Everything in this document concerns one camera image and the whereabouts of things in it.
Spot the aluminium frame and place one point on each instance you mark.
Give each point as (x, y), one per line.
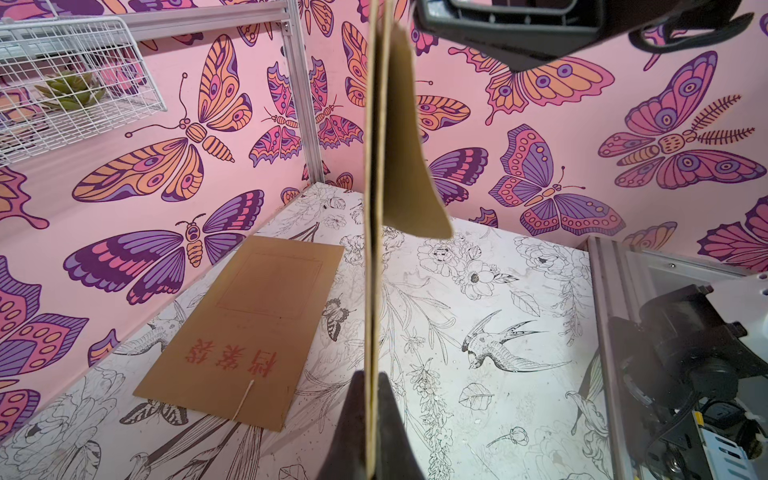
(176, 164)

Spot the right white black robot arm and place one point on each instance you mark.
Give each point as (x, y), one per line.
(615, 173)

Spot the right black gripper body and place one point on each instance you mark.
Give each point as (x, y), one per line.
(527, 34)

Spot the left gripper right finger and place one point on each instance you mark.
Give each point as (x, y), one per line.
(395, 458)

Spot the white wire basket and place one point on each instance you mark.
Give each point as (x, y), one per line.
(34, 50)

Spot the small green succulent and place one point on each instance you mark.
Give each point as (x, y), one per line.
(71, 92)

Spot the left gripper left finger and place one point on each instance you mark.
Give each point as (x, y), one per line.
(346, 456)

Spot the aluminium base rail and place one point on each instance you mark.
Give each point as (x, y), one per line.
(683, 346)

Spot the kraft file bag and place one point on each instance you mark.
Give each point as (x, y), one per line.
(240, 354)
(399, 191)

